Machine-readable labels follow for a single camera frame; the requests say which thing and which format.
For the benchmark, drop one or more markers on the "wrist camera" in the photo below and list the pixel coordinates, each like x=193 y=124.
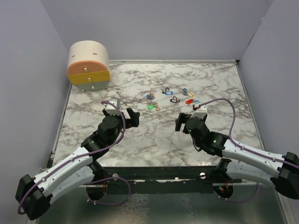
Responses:
x=113 y=107
x=199 y=111

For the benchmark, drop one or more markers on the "round three-drawer storage box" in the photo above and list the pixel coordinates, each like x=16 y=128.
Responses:
x=88 y=66

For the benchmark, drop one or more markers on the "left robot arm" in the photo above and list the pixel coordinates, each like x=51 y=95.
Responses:
x=36 y=194

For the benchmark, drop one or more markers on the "red key tag with key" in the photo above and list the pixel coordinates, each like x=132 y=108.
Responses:
x=189 y=101

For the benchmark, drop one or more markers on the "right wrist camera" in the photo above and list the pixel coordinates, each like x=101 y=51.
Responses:
x=199 y=111

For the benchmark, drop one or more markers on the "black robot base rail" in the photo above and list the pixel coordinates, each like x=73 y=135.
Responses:
x=162 y=180

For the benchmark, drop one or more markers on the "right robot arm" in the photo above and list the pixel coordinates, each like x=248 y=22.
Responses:
x=239 y=161

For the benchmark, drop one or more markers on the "aluminium frame rail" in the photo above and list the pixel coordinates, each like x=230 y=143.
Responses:
x=235 y=171

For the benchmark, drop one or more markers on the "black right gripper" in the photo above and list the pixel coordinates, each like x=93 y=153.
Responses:
x=181 y=120

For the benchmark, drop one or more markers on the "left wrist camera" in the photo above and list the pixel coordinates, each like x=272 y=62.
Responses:
x=113 y=107

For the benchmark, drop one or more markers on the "green key tag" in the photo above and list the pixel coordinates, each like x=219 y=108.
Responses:
x=151 y=107

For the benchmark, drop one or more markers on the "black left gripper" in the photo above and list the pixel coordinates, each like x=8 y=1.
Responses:
x=134 y=117

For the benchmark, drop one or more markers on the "black key tag with key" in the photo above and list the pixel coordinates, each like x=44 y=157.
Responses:
x=174 y=100

